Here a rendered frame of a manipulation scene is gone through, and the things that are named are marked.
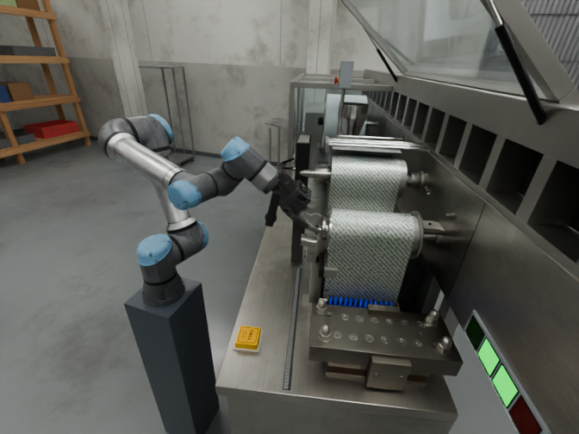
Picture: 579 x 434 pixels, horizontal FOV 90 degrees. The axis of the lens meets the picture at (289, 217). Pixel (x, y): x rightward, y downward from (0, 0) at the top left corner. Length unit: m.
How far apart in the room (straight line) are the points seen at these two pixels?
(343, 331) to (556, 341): 0.48
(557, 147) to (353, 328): 0.62
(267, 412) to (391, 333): 0.43
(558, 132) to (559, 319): 0.30
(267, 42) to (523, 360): 4.88
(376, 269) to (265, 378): 0.45
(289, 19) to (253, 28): 0.57
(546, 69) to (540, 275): 0.35
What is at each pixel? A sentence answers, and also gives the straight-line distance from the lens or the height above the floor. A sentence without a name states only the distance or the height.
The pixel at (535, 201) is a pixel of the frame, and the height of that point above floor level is 1.50.
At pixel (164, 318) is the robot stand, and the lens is 1.16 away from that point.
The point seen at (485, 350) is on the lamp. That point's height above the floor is 1.19.
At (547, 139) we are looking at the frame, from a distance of 0.68.
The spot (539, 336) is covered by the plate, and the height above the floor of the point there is 1.32.
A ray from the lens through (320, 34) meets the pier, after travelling 4.58.
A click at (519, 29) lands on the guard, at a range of 0.66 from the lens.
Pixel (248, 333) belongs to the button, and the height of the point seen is 0.92.
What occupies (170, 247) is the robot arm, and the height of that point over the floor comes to 1.11.
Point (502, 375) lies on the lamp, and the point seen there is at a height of 1.20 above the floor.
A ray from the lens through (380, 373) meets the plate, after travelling 0.91.
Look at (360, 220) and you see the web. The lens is 0.86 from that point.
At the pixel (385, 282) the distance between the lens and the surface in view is 0.97.
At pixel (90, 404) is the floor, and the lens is 2.19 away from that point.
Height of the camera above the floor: 1.71
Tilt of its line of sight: 29 degrees down
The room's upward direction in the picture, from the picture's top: 2 degrees clockwise
